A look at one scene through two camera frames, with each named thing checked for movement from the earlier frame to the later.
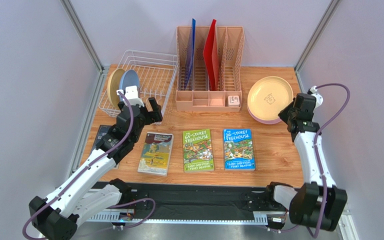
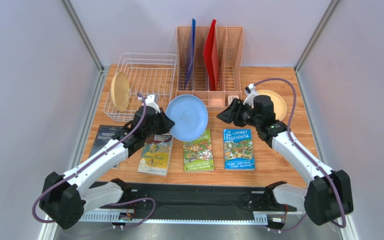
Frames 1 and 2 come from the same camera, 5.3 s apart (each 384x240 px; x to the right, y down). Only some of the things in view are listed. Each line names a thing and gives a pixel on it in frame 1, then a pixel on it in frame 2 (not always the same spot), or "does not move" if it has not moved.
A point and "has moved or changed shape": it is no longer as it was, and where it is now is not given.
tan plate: x=113 y=85 has moved or changed shape
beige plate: x=267 y=96 has moved or changed shape
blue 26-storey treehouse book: x=239 y=153 does not move
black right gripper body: x=288 y=115 -> x=237 y=113
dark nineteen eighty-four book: x=102 y=130 does not move
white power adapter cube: x=233 y=101 does not move
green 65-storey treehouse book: x=198 y=152 does not move
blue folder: x=190 y=55 does not move
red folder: x=211 y=54 does not move
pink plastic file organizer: x=199 y=97 does not move
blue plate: x=128 y=78 -> x=190 y=115
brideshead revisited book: x=156 y=153 does not move
